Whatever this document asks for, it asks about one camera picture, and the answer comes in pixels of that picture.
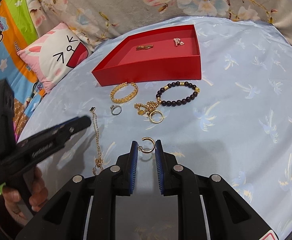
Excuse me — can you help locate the gold clover chain bracelet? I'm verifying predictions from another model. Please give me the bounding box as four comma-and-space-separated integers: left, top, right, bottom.
89, 106, 105, 176

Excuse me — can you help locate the silver stone ring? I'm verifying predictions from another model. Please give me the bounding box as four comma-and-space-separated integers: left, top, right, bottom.
110, 104, 122, 116

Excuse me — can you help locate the gold braided cuff bangle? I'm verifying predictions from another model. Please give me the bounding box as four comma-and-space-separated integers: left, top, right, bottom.
110, 82, 138, 104

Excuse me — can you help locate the gold ear cuff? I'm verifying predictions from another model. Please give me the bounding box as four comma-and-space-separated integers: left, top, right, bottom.
138, 137, 155, 154

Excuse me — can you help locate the gold chain necklace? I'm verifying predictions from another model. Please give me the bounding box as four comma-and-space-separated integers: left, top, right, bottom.
133, 100, 162, 117

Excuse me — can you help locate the gold band ring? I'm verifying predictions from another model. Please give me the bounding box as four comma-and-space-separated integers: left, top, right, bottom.
149, 109, 165, 125

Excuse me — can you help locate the black bead bracelet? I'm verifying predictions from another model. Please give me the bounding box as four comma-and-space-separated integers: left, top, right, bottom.
155, 80, 200, 107

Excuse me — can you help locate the gold watch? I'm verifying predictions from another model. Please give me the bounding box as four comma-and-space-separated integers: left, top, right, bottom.
136, 44, 154, 51

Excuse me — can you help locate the left hand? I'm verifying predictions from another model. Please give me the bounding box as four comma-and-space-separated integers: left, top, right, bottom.
2, 167, 48, 225

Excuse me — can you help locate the cat face pillow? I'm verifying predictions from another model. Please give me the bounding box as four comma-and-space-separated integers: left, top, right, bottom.
17, 22, 91, 93

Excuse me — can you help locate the colourful cartoon bedsheet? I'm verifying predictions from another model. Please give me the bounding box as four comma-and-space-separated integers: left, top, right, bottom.
0, 0, 48, 215

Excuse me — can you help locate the grey floral blanket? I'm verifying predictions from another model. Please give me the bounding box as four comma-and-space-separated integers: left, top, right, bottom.
26, 0, 292, 49

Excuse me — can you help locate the red open box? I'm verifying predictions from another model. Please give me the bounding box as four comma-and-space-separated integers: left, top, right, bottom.
92, 24, 202, 86

